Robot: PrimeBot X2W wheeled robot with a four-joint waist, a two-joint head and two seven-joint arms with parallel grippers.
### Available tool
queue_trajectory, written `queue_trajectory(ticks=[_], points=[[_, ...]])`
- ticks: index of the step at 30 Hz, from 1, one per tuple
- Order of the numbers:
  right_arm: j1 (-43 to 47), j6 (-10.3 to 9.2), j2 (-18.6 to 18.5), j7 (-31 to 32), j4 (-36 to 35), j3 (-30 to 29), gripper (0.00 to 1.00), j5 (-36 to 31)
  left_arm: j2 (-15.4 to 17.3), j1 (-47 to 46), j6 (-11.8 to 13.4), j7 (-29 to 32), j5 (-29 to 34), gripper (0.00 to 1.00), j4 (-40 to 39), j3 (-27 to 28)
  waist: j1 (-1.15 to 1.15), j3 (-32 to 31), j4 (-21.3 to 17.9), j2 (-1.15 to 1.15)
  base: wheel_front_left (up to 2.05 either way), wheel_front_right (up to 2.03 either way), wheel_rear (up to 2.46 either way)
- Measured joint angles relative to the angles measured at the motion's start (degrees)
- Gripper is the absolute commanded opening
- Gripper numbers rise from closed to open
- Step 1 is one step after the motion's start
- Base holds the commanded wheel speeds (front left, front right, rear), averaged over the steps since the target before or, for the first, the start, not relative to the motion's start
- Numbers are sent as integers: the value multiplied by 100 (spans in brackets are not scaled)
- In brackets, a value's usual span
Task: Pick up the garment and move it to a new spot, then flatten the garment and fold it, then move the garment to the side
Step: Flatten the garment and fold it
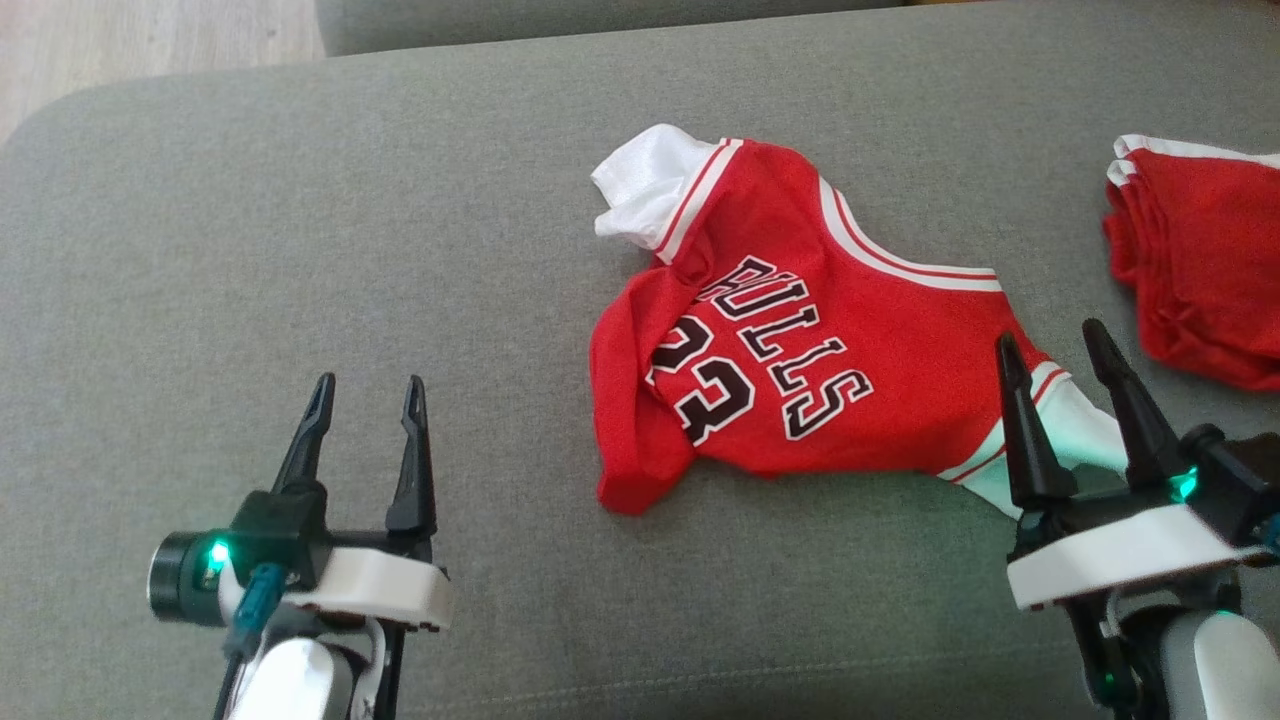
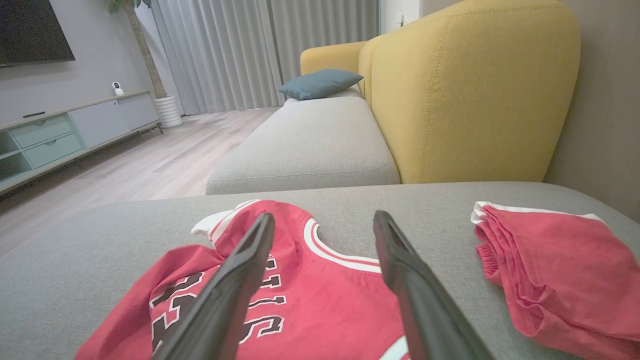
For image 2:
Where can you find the grey curtain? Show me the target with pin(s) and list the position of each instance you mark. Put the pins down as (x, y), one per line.
(325, 30)

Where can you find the blue throw pillow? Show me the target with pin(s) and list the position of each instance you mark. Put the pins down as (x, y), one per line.
(320, 83)

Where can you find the large yellow sofa backrest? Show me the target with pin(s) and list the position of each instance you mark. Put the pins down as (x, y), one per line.
(475, 90)

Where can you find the red Bulls basketball jersey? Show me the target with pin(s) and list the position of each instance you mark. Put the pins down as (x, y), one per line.
(325, 300)

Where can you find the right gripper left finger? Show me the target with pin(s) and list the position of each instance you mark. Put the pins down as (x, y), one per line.
(225, 300)

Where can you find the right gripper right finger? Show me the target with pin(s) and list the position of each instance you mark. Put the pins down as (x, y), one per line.
(420, 300)

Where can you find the long low TV cabinet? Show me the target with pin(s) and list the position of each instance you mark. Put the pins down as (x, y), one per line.
(100, 120)

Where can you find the white ribbed plant pot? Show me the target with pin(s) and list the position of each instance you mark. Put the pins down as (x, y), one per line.
(169, 111)

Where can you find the small white security camera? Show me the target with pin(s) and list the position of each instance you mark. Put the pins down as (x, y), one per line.
(117, 88)

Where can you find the yellow sofa armrest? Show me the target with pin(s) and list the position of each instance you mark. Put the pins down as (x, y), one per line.
(332, 57)

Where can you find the light sheer curtain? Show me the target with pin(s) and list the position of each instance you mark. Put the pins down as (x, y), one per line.
(215, 55)

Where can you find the red white-striped basketball shorts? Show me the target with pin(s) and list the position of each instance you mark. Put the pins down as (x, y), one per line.
(570, 280)

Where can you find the black wall television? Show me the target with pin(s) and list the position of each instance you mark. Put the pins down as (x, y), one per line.
(30, 27)

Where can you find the grey sofa chaise seat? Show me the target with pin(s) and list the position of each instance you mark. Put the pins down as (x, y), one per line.
(425, 215)

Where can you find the tall indoor plant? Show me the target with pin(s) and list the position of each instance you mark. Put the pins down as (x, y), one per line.
(145, 55)

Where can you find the pale green cabinet drawer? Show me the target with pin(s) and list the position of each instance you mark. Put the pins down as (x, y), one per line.
(42, 131)
(52, 150)

